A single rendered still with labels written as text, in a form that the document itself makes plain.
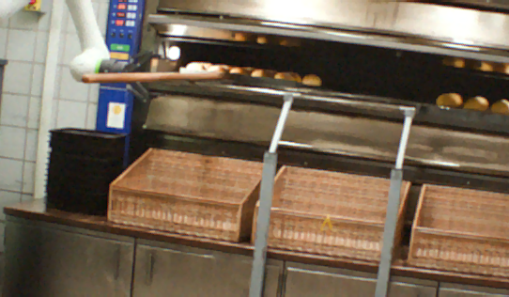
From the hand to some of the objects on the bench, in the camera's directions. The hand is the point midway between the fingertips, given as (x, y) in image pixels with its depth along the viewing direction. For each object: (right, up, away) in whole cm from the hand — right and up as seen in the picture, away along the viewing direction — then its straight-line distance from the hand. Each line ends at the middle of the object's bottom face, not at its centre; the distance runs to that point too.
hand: (165, 77), depth 415 cm
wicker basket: (+122, -73, +19) cm, 144 cm away
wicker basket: (+5, -58, +45) cm, 74 cm away
